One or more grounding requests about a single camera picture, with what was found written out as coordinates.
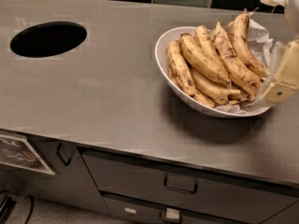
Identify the cream flat gripper finger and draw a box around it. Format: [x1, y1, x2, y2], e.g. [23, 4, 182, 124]
[258, 40, 299, 105]

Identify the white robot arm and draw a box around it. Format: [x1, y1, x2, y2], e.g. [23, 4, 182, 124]
[255, 0, 299, 106]

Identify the long central spotted banana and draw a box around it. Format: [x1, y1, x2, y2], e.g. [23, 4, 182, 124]
[211, 20, 262, 95]

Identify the lower middle banana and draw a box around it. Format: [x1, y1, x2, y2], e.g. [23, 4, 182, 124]
[191, 68, 241, 105]

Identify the white oval bowl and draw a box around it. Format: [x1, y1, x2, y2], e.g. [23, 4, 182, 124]
[155, 26, 270, 119]

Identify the white paper liner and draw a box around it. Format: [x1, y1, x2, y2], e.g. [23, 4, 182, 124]
[214, 20, 285, 119]

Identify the upper grey drawer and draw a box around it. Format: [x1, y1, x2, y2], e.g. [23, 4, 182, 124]
[82, 150, 298, 224]

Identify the grey drawer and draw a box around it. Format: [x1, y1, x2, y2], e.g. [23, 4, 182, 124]
[82, 150, 298, 224]
[103, 193, 243, 224]

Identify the lower grey drawer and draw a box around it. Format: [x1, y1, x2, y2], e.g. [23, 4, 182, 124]
[103, 193, 243, 224]

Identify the grey cabinet door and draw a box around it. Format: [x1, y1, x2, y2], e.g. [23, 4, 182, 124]
[0, 139, 108, 214]

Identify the round black counter hole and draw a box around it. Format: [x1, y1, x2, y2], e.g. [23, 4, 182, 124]
[10, 21, 87, 58]

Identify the framed sign on cabinet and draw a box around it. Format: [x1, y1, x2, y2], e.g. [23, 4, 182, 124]
[0, 133, 55, 175]

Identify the black floor cable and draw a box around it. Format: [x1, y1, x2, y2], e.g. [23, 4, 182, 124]
[23, 195, 36, 224]

